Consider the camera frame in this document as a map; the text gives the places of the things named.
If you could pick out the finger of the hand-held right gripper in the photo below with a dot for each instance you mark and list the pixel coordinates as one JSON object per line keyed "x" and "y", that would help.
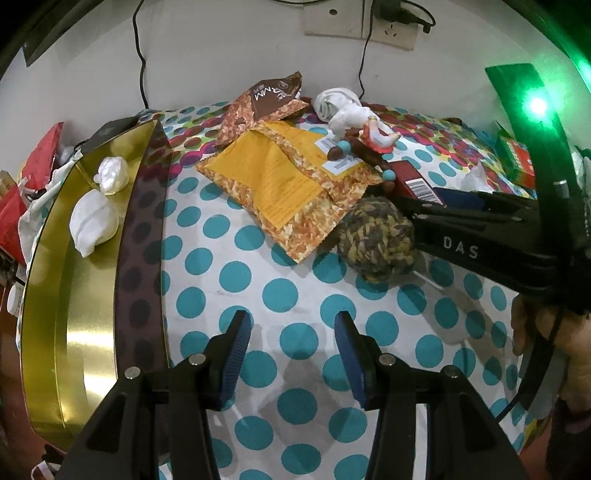
{"x": 457, "y": 197}

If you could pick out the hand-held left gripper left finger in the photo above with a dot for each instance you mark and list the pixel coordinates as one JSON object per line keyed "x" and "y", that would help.
{"x": 235, "y": 350}

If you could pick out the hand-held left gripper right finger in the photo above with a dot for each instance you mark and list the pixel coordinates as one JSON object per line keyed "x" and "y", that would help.
{"x": 351, "y": 360}

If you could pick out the red box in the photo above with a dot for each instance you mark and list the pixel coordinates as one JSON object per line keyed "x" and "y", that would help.
{"x": 411, "y": 177}

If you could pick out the brown yellow yarn ball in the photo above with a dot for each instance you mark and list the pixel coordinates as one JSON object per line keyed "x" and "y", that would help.
{"x": 374, "y": 240}

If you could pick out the small doll with brown limbs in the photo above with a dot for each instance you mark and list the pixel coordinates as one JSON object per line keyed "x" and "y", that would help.
{"x": 378, "y": 136}

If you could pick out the orange snack bag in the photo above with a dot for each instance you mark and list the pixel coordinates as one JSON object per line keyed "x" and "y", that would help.
{"x": 258, "y": 184}

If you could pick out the round golden tin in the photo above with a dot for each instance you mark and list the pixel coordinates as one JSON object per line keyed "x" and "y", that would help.
{"x": 69, "y": 300}

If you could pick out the person's right forearm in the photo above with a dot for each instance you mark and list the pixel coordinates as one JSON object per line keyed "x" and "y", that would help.
{"x": 572, "y": 443}

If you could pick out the person's right hand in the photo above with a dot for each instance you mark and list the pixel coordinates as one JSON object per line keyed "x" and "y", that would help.
{"x": 524, "y": 323}

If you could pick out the green medicine box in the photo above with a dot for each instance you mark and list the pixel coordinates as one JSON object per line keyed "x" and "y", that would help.
{"x": 519, "y": 159}

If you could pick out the polka dot tablecloth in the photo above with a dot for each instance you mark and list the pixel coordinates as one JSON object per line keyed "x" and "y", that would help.
{"x": 286, "y": 295}

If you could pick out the large white rolled sock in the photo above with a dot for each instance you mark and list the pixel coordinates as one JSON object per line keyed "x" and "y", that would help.
{"x": 334, "y": 99}

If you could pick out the angled black plug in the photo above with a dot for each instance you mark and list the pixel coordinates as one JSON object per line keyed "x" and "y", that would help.
{"x": 415, "y": 16}

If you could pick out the round black plug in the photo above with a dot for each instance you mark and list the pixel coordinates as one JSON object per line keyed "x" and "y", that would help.
{"x": 388, "y": 9}

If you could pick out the brown snack bag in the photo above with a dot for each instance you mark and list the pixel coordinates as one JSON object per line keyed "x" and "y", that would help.
{"x": 272, "y": 99}

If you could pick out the small white rolled sock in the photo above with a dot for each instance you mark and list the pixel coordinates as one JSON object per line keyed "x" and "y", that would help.
{"x": 112, "y": 174}

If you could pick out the white plastic bag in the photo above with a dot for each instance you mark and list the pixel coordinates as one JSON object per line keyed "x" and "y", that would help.
{"x": 41, "y": 207}

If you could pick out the red snack bag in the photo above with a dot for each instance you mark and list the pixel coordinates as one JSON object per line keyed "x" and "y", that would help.
{"x": 41, "y": 152}

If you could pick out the beige wall socket plate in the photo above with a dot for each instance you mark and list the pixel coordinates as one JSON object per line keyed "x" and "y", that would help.
{"x": 332, "y": 21}
{"x": 392, "y": 37}

